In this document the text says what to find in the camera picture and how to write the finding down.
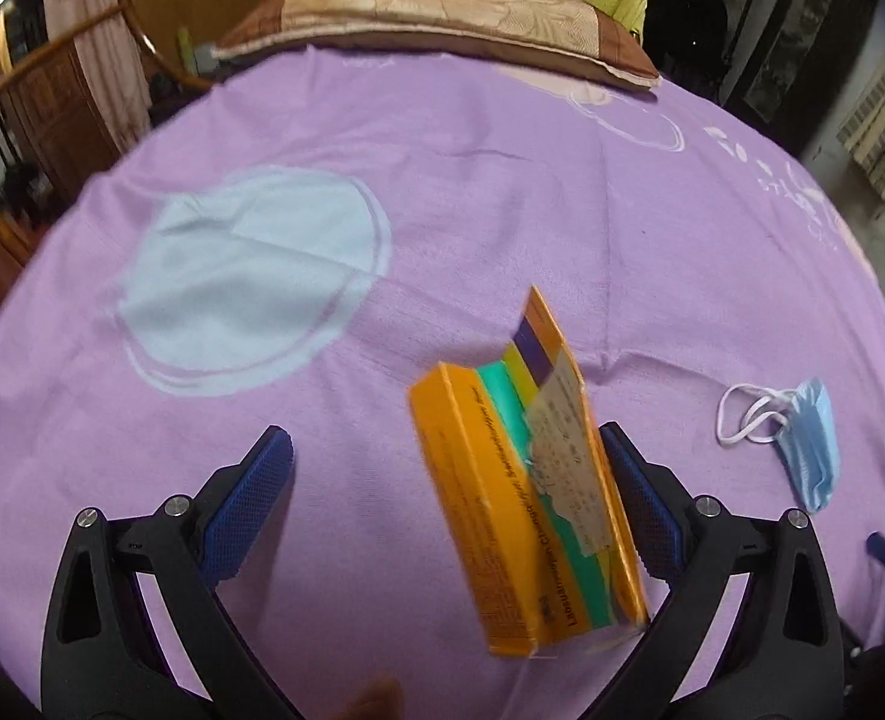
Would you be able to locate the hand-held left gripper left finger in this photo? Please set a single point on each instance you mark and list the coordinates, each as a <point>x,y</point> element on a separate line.
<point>251,510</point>

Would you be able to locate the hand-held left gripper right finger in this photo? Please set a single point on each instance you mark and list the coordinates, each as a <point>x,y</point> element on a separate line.
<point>641,510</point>

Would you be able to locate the orange medicine box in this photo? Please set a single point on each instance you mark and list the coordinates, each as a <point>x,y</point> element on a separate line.
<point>480,510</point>

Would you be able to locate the person's left hand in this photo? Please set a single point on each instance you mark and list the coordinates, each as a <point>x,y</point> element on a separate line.
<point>373,701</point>

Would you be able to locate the blue face mask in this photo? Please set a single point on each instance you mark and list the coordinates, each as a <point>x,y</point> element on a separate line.
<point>813,435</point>

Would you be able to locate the purple printed bed sheet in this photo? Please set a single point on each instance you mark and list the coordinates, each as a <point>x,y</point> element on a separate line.
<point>487,202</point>

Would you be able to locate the striped cloth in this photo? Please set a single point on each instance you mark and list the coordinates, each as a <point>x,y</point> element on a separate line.
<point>881,127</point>

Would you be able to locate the white red patterned curtain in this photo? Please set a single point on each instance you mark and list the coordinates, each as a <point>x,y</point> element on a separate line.
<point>97,82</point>

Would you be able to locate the black bag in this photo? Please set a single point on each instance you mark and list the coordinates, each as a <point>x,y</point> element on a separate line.
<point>686,22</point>

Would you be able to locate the framed picture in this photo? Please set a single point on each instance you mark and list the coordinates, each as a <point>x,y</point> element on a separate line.
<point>795,37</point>

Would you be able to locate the beige brown pillow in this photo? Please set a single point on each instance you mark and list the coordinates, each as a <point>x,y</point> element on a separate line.
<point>442,7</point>

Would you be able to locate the wooden chair frame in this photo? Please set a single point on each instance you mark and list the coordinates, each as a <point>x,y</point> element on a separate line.
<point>45,97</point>

